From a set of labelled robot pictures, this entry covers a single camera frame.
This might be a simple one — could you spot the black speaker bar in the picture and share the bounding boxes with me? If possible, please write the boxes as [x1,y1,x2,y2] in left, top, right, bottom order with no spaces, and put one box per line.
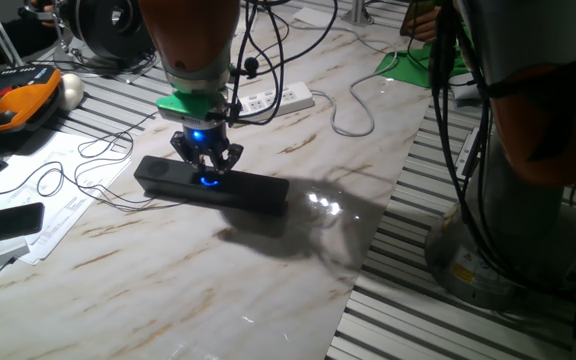
[133,155,291,217]

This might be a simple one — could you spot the white cloth piece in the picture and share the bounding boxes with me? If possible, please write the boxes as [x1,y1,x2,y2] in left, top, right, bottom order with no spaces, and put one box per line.
[450,72,484,104]

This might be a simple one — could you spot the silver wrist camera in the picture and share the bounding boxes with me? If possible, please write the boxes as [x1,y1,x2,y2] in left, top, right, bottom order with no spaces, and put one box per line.
[159,109,219,127]

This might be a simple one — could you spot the grey power strip cable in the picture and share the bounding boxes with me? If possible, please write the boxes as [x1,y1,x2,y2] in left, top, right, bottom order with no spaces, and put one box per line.
[267,19,400,139]

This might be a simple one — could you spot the orange black teach pendant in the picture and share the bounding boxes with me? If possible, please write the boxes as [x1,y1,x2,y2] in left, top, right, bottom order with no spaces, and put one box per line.
[0,64,64,137]

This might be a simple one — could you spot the white power strip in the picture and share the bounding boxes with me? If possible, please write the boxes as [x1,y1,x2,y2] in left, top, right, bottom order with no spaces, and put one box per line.
[237,81,316,122]

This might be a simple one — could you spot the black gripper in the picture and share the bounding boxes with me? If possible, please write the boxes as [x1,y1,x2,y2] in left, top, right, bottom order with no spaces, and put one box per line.
[169,122,245,175]

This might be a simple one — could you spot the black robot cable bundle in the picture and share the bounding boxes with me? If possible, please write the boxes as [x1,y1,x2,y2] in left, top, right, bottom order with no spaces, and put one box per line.
[225,0,519,286]

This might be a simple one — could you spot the thin black speaker cable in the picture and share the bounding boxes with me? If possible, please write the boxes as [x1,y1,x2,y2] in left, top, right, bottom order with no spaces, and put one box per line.
[0,112,189,214]

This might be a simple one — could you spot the operator hand with dark sleeve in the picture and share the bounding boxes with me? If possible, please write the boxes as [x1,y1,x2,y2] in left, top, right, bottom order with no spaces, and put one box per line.
[17,0,62,21]

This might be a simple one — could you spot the white paper card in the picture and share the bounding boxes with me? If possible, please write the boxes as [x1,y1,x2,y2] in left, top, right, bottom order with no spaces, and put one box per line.
[292,6,338,28]

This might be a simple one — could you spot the marble pattern board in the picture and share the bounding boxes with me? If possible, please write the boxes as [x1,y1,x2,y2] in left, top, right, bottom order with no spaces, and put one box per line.
[0,0,437,360]

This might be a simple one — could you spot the black smartphone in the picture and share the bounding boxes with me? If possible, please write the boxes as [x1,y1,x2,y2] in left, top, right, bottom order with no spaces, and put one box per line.
[0,202,46,248]

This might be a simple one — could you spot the dark handheld phone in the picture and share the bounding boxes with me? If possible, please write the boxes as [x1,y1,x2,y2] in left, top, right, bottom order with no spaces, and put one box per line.
[399,0,437,36]

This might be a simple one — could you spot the bare hand with grey sleeve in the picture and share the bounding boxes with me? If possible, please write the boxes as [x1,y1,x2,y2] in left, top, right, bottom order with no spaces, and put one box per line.
[407,5,442,44]

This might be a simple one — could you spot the white computer mouse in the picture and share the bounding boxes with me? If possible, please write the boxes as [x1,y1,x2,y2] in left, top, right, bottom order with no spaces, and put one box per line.
[59,73,86,112]

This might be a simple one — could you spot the upright aluminium post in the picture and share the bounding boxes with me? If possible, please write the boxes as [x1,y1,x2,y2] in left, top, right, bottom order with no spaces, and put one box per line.
[341,0,375,26]

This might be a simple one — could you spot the green cloth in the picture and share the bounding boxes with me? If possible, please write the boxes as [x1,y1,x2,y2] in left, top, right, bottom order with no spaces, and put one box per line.
[375,29,472,90]

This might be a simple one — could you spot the forearm in dark sleeve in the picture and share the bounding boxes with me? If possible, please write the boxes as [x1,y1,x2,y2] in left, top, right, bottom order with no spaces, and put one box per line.
[0,7,59,66]

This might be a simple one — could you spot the white printed paper sheets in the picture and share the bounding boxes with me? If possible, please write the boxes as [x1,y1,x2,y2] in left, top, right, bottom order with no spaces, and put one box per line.
[0,132,133,266]

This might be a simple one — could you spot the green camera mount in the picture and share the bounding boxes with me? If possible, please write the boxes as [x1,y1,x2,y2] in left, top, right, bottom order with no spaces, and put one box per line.
[155,87,222,121]

